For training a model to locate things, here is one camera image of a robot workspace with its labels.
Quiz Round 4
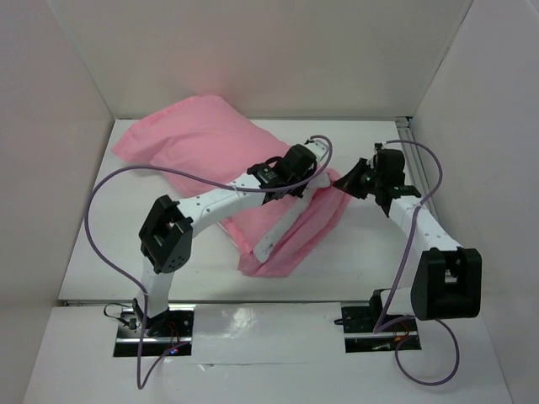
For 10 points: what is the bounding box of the white pillow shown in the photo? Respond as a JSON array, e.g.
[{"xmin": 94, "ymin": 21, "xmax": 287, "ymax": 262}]
[{"xmin": 253, "ymin": 173, "xmax": 330, "ymax": 263}]

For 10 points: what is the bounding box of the pink pillowcase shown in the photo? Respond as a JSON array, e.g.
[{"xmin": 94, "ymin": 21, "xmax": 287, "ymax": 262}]
[{"xmin": 113, "ymin": 95, "xmax": 350, "ymax": 278}]

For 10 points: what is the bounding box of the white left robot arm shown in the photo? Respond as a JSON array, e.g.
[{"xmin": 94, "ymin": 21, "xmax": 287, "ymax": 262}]
[{"xmin": 133, "ymin": 140, "xmax": 328, "ymax": 336}]

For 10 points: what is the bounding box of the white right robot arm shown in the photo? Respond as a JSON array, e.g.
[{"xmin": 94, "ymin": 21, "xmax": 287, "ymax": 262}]
[{"xmin": 334, "ymin": 143, "xmax": 483, "ymax": 332}]

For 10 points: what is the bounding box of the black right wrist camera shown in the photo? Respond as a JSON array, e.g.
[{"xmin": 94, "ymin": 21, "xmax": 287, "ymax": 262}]
[{"xmin": 389, "ymin": 185, "xmax": 421, "ymax": 199}]

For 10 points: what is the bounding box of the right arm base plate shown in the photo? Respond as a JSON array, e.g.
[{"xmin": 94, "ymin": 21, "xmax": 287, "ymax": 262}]
[{"xmin": 334, "ymin": 305, "xmax": 422, "ymax": 354}]

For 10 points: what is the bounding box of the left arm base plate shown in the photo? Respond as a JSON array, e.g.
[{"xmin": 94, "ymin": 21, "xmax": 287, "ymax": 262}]
[{"xmin": 106, "ymin": 304, "xmax": 195, "ymax": 358}]

